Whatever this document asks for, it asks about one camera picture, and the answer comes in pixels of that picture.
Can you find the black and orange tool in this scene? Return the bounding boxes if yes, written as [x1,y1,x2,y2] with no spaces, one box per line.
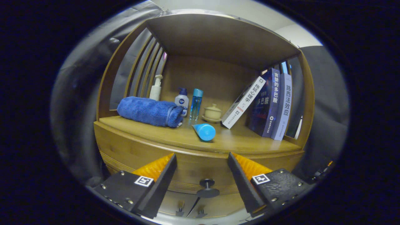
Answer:
[305,161,333,185]

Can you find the wooden cabinet door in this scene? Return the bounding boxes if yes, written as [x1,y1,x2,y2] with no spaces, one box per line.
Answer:
[156,191,200,218]
[187,197,247,218]

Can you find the light blue tube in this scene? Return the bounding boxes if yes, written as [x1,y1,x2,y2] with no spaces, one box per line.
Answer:
[192,123,216,142]

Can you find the white pump bottle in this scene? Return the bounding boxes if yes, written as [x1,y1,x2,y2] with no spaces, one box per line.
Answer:
[149,74,163,101]

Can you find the wooden cabinet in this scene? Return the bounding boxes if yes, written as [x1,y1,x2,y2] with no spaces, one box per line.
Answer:
[93,13,315,218]

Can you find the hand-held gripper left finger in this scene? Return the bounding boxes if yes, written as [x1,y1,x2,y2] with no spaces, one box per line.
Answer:
[93,153,178,219]

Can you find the wooden drawer with black knob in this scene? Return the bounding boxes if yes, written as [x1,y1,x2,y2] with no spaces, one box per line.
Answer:
[94,122,305,198]

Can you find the clear blue bottle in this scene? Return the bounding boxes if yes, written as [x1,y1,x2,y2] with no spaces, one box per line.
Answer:
[190,88,204,121]

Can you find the pale lavender book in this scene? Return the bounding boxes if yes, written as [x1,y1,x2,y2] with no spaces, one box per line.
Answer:
[270,73,293,141]

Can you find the white bottle with blue cap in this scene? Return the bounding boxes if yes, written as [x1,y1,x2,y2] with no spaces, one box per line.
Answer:
[174,87,189,117]

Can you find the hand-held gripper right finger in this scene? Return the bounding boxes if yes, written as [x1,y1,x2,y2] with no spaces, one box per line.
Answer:
[227,152,314,218]

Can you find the dark blue book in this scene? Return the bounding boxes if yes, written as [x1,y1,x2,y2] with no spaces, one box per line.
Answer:
[248,68,281,138]

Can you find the rolled blue towel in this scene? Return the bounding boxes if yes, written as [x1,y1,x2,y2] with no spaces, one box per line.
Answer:
[117,96,185,128]

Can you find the wooden countertop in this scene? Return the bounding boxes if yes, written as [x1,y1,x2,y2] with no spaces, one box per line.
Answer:
[94,115,303,158]

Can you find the beige lidded teacup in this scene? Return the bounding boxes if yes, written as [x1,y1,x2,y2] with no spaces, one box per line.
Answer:
[202,103,223,123]

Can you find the white book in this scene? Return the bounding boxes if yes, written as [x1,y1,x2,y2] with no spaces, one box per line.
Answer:
[221,76,267,129]

